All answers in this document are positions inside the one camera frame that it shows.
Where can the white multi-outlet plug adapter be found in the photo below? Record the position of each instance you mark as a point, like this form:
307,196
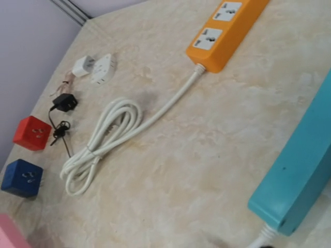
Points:
103,70

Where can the white usb charger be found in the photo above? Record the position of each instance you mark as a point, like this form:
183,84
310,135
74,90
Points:
83,66

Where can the black plug adapter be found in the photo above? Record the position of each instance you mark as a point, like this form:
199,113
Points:
64,102

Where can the blue cube adapter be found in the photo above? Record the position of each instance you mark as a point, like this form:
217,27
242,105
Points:
22,179

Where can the red cube adapter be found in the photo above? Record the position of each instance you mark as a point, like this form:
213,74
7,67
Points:
32,134

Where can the teal power strip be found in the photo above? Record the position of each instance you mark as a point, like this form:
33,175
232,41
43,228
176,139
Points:
300,172

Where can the pink power strip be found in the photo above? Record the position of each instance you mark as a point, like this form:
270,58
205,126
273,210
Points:
11,237

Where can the orange power strip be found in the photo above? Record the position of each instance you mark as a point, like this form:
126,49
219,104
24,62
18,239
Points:
223,32

